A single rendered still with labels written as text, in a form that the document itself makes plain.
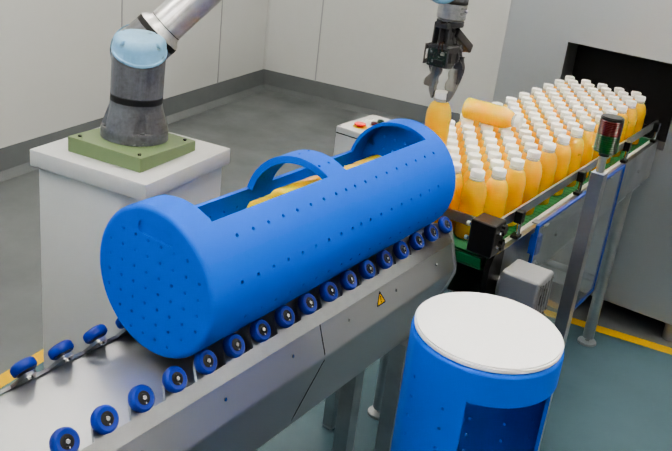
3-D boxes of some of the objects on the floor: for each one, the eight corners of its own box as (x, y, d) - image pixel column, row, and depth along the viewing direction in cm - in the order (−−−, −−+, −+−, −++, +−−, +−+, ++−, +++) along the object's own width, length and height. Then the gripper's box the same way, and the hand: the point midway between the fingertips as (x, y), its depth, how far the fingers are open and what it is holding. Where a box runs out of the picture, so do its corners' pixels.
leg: (323, 497, 254) (346, 320, 231) (333, 487, 259) (357, 313, 235) (338, 506, 251) (363, 328, 228) (349, 496, 256) (374, 321, 232)
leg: (360, 520, 247) (388, 340, 224) (371, 509, 251) (399, 332, 228) (376, 529, 244) (406, 348, 221) (387, 519, 249) (417, 340, 225)
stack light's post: (514, 487, 268) (590, 171, 227) (519, 481, 271) (595, 168, 230) (525, 493, 266) (604, 175, 225) (530, 487, 269) (609, 172, 228)
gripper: (421, 17, 210) (409, 98, 218) (461, 26, 204) (447, 108, 212) (437, 15, 217) (425, 93, 225) (476, 23, 211) (462, 103, 219)
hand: (441, 94), depth 220 cm, fingers closed on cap, 4 cm apart
